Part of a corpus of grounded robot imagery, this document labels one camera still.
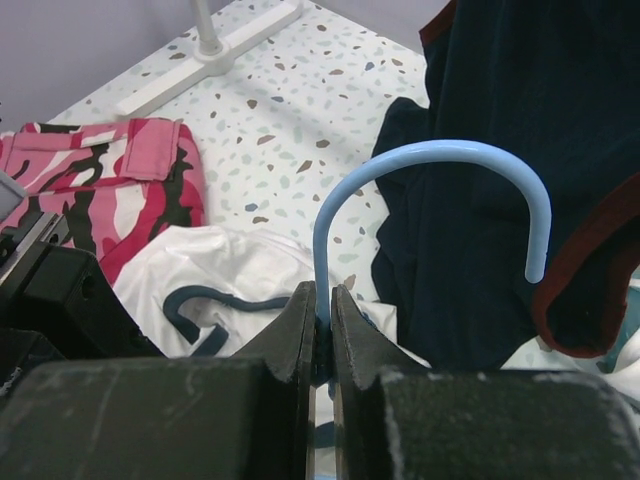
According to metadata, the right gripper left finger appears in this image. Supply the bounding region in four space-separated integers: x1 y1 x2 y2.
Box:
1 282 316 479

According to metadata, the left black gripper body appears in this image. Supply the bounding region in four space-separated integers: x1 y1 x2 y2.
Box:
1 213 161 395

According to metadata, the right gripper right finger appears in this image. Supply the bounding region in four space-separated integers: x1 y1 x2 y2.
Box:
331 287 639 479

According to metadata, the white tank top navy trim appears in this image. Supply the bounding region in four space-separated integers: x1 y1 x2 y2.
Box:
113 226 639 399

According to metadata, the pink camouflage garment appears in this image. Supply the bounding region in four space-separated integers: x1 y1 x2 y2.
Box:
1 118 206 282

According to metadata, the light blue wire hanger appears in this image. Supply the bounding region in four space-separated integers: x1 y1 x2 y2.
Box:
313 139 552 371

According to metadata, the navy tank top red trim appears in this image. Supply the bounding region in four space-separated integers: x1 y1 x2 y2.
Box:
372 1 639 370

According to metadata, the white clothes rack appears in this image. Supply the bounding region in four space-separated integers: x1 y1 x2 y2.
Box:
114 1 304 120

